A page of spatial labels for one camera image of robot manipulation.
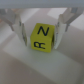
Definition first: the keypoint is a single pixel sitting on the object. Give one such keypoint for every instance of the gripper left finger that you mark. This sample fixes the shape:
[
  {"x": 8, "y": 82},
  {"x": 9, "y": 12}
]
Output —
[{"x": 19, "y": 28}]

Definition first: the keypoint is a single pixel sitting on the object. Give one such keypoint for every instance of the white plastic box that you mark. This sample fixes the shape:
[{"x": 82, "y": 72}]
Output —
[{"x": 23, "y": 68}]

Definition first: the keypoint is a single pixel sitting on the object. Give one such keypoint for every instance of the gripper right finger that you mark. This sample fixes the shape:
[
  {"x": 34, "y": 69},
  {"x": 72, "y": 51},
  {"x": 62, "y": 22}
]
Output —
[{"x": 61, "y": 28}]

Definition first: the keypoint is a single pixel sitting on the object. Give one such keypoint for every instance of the yellow block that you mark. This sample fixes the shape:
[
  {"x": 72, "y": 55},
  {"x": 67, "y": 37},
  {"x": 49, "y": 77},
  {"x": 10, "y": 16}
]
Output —
[{"x": 41, "y": 37}]

